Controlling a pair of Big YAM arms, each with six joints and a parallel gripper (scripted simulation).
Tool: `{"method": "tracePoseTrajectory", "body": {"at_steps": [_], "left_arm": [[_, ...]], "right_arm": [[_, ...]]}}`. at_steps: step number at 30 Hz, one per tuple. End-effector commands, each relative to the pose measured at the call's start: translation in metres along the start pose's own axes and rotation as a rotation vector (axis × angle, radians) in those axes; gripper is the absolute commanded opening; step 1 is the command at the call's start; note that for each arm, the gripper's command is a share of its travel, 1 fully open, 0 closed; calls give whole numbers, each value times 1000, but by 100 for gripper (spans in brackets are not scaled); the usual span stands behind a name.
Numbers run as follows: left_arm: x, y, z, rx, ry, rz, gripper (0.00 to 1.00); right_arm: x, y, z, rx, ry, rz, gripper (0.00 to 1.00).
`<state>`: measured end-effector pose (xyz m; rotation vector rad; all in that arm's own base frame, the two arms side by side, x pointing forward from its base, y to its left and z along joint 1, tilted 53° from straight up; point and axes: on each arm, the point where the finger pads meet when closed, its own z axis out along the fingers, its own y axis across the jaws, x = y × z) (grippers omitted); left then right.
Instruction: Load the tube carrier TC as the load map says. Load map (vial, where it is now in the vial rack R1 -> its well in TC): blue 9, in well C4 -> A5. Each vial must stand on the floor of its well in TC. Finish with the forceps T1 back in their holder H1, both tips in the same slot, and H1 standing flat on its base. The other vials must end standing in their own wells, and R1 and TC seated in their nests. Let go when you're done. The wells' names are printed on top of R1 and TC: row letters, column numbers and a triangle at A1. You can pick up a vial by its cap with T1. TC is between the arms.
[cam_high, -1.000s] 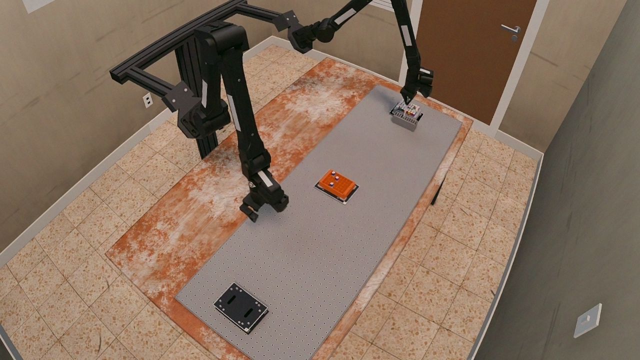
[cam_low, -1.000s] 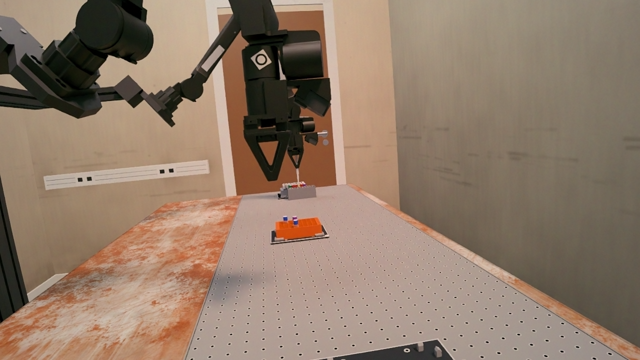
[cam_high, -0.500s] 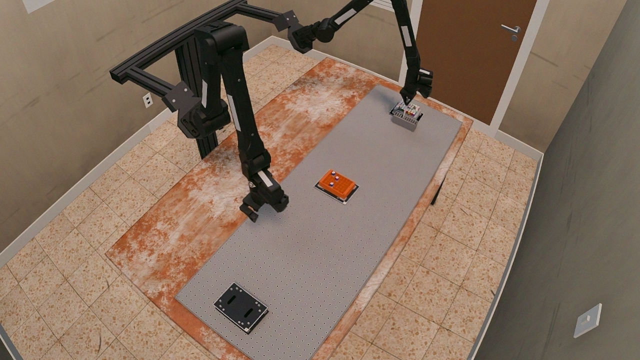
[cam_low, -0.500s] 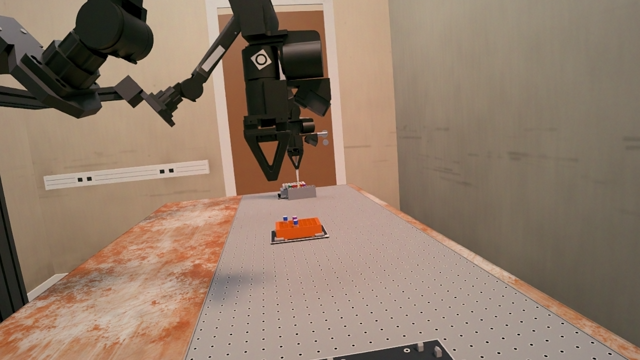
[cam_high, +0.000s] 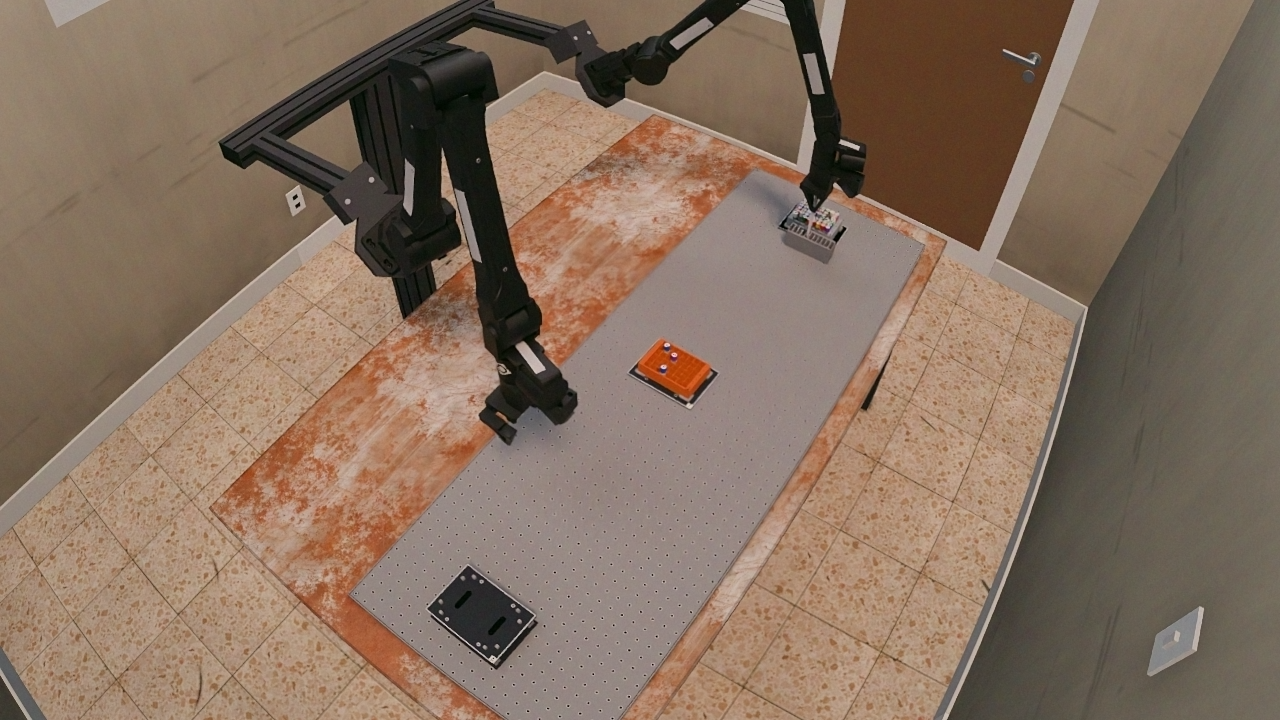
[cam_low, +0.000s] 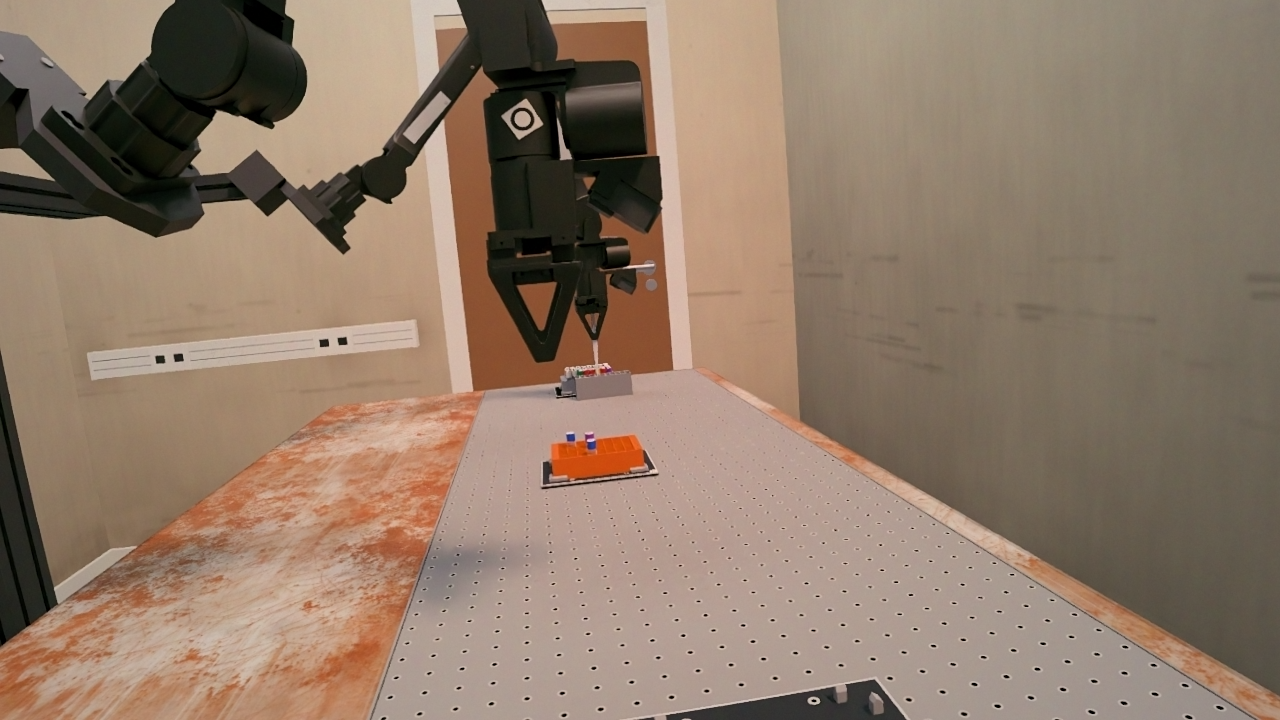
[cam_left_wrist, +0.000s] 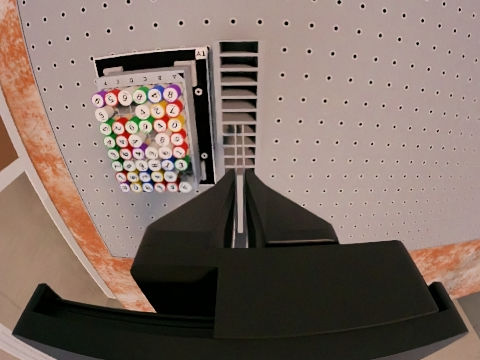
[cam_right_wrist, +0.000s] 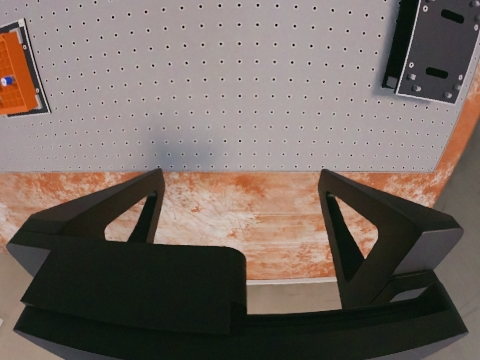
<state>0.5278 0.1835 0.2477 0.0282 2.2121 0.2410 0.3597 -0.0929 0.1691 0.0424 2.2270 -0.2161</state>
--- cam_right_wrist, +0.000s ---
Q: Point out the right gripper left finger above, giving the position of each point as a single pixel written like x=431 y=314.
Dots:
x=89 y=215

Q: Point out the black rectangular plate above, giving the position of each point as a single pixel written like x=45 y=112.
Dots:
x=441 y=44

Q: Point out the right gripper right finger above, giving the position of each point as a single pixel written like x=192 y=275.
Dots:
x=412 y=238

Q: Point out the orange grid tube rack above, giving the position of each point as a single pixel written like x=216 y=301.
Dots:
x=20 y=70

